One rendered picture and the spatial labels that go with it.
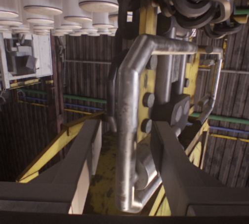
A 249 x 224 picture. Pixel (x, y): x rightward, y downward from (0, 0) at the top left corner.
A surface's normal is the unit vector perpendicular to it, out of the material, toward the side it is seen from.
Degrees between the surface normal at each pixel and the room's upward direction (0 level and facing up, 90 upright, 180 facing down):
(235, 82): 90
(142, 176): 90
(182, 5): 71
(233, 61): 90
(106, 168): 169
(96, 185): 150
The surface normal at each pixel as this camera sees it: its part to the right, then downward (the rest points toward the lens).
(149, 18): 0.82, 0.18
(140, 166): -0.57, 0.21
